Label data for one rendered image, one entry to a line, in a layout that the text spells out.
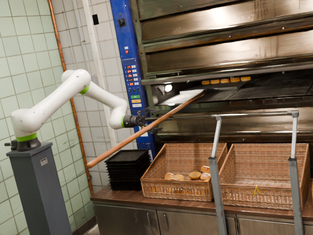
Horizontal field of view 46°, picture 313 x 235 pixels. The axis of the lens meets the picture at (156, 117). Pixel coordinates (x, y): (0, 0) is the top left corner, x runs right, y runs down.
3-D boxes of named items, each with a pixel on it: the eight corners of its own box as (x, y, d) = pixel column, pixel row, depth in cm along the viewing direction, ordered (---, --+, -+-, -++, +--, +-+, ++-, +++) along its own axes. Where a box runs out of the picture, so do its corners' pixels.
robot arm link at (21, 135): (21, 143, 220) (13, 112, 216) (13, 140, 232) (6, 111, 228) (42, 137, 227) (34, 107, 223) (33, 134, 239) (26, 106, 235)
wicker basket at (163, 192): (169, 172, 320) (164, 142, 314) (232, 175, 293) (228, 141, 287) (142, 197, 279) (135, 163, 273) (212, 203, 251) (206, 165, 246)
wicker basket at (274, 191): (235, 176, 289) (231, 142, 283) (313, 179, 261) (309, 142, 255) (214, 205, 248) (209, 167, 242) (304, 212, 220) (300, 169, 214)
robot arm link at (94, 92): (79, 96, 253) (87, 93, 245) (83, 82, 258) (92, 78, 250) (119, 117, 274) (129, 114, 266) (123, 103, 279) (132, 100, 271)
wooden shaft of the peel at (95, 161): (91, 169, 179) (89, 163, 178) (85, 169, 180) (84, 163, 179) (206, 93, 325) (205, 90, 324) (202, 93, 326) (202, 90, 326)
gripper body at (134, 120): (134, 114, 259) (146, 113, 255) (137, 125, 261) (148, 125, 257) (129, 116, 253) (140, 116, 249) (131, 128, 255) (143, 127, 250)
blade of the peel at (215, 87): (237, 89, 320) (236, 86, 320) (180, 94, 346) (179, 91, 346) (247, 81, 351) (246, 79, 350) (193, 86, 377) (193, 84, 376)
